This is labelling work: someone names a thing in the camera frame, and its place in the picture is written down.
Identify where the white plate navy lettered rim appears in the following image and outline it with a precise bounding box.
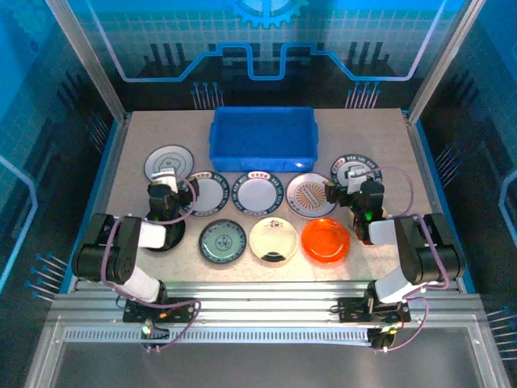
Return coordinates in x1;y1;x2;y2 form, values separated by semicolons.
232;171;284;217
330;153;383;189
179;170;231;217

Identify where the white plate orange sunburst print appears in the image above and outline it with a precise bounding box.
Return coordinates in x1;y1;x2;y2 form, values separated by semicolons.
285;172;338;220

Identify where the black glossy plate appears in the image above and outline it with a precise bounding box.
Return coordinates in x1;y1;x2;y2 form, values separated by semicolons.
143;217;187;253

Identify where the grey line-drawn plate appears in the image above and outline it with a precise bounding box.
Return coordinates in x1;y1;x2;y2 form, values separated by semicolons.
144;144;195;183

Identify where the orange translucent plate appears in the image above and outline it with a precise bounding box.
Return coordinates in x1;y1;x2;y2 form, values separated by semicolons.
301;217;351;264

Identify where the cream plate black print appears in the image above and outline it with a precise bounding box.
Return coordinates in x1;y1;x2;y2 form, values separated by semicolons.
248;217;301;264

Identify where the blue plastic bin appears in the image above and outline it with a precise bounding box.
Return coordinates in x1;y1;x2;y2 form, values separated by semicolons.
208;105;320;173

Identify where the green blue patterned plate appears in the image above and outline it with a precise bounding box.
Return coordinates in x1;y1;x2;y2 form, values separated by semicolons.
198;218;247;265

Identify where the grey metal platform panel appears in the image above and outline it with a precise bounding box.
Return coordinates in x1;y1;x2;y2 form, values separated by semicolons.
50;341;485;388

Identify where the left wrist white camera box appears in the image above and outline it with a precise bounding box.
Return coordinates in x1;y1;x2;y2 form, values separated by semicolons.
151;169;179;194

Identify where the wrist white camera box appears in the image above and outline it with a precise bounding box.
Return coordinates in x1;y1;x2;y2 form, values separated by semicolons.
346;163;372;191
151;169;179;194

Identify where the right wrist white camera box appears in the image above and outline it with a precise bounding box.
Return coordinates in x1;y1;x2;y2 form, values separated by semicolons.
346;163;372;191

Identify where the aluminium side rail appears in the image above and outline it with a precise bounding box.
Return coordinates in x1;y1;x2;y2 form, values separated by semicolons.
401;109;464;292
68;112;134;292

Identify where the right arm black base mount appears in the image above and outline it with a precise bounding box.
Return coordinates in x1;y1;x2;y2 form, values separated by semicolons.
337;296;412;324

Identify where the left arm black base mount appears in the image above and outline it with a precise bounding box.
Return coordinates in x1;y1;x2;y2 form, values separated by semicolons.
122;297;195;324

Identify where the aluminium extrusion rail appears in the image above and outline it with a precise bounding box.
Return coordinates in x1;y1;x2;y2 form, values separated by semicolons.
48;280;485;329

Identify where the slotted grey cable duct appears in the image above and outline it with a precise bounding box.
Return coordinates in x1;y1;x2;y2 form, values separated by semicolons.
63;327;375;345

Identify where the aluminium frame post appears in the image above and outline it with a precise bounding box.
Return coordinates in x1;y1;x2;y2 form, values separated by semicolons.
406;0;488;124
44;0;131;124

